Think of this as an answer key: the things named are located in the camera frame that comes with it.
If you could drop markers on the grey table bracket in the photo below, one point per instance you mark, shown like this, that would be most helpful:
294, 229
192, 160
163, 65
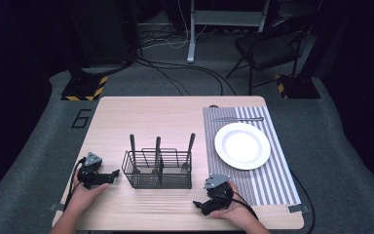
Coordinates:
298, 208
57, 207

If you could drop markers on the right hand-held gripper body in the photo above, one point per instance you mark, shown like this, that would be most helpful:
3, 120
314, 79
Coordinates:
220, 193

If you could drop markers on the silver table knife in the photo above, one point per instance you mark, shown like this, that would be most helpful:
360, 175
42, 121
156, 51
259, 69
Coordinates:
237, 119

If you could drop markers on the person's left hand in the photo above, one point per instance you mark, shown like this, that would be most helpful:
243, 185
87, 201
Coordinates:
81, 196

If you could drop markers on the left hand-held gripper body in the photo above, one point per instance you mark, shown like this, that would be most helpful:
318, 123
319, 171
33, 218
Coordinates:
92, 174

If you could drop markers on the black yellow-striped stand base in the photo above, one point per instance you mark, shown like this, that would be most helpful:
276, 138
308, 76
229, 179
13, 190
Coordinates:
300, 86
84, 87

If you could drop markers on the black folding chair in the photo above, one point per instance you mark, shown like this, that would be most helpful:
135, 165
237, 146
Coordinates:
266, 50

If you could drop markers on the white metal stand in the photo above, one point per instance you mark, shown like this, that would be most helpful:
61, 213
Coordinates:
192, 39

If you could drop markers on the white plate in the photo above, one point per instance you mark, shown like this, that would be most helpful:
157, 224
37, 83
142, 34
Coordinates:
242, 146

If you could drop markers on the grey striped placemat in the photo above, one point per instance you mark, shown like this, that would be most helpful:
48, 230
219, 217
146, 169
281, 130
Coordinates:
280, 182

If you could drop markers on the dark cabinet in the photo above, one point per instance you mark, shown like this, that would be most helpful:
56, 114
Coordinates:
104, 32

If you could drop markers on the person's right hand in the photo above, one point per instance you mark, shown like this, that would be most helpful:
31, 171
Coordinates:
238, 208

